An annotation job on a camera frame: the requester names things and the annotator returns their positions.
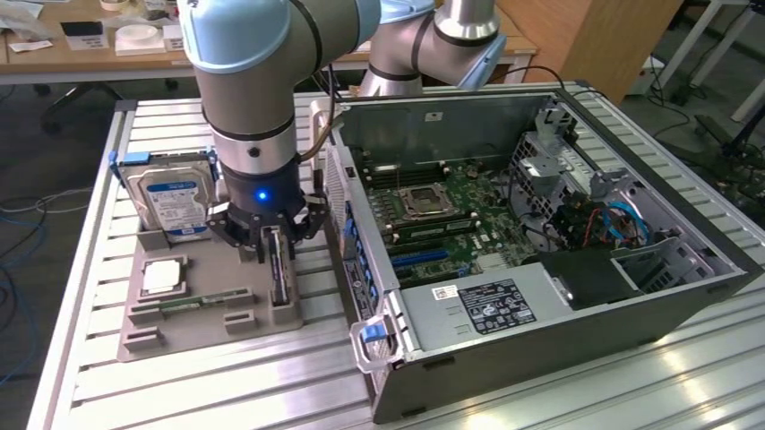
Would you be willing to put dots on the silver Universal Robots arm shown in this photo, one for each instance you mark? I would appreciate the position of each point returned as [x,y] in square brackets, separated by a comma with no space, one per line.
[251,89]

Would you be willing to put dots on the white paper tag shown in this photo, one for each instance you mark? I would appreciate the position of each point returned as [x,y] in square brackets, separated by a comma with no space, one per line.
[29,45]

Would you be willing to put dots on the hard disk in blue caddy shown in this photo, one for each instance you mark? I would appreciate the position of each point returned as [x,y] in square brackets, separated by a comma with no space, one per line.
[173,206]

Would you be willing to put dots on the grey metal drive cage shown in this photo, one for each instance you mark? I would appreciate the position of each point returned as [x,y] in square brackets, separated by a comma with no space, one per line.
[538,170]

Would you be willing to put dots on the white box with black top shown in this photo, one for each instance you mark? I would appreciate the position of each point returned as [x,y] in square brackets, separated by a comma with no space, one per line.
[84,35]

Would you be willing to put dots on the dark installed RAM stick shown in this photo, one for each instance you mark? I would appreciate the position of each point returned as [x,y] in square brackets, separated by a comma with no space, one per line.
[436,230]

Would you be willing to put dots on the wooden desk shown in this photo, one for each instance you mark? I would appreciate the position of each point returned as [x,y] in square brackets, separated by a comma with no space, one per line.
[89,62]

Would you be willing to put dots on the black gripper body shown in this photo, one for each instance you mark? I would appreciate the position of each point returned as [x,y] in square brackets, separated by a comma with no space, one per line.
[263,195]

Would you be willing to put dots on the plain white box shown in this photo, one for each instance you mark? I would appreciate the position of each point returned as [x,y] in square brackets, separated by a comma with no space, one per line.
[173,40]

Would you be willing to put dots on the green RAM stick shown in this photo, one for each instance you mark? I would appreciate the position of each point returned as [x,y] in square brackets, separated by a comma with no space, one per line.
[196,302]

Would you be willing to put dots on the green Dell motherboard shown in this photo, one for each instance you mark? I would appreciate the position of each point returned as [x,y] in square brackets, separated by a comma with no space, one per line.
[502,242]

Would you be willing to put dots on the dark grey PC case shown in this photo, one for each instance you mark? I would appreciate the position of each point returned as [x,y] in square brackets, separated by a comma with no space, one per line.
[538,358]

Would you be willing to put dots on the wooden cabinet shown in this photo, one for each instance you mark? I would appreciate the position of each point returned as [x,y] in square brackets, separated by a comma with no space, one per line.
[596,45]

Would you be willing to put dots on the grey power supply unit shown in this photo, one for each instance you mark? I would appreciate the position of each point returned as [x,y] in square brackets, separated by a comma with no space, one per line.
[429,322]

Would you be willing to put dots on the metal CPU socket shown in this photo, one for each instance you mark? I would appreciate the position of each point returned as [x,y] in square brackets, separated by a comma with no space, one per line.
[424,199]

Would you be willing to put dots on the grey metal disk bay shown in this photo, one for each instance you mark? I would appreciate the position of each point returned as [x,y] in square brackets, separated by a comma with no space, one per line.
[656,269]

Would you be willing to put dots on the silver CPU chip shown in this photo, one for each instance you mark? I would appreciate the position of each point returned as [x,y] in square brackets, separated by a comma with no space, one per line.
[162,277]

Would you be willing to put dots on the blue expansion slot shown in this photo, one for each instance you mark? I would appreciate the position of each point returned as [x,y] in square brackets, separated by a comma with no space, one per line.
[417,258]

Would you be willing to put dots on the grey printed parts rack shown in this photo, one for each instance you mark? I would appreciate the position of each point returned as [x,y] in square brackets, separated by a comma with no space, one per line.
[196,336]

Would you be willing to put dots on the silver chipset heatsink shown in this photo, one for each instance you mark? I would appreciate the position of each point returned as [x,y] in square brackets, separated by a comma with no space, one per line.
[492,263]

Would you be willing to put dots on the Nvidia graphics card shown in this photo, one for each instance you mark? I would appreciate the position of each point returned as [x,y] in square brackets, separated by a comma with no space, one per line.
[279,282]

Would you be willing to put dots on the white tape roll box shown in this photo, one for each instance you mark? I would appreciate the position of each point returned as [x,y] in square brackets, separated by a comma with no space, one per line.
[140,40]

